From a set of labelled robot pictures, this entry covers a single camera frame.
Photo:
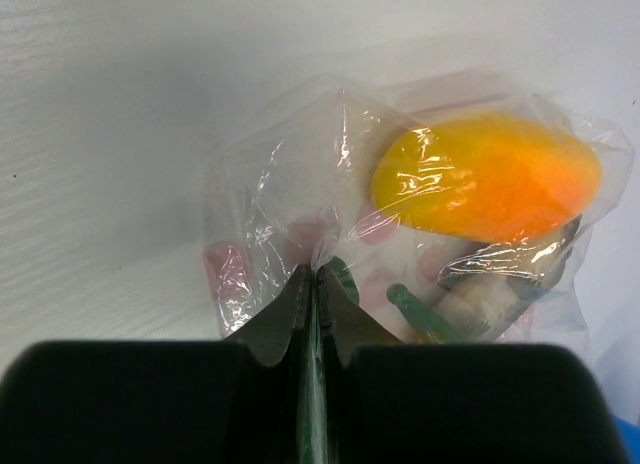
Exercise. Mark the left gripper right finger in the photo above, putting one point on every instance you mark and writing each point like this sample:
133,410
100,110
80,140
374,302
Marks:
390,402

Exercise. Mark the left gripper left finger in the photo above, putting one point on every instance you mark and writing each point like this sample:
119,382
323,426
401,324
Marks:
228,401

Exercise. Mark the clear zip top bag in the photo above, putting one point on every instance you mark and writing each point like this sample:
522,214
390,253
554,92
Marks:
291,187

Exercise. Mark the green fake chili pepper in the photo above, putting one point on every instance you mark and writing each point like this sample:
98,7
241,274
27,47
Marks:
431,327

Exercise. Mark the yellow fake mango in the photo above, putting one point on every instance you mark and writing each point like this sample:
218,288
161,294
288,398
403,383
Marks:
490,177

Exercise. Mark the blue plastic bin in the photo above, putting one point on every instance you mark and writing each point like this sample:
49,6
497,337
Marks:
630,436

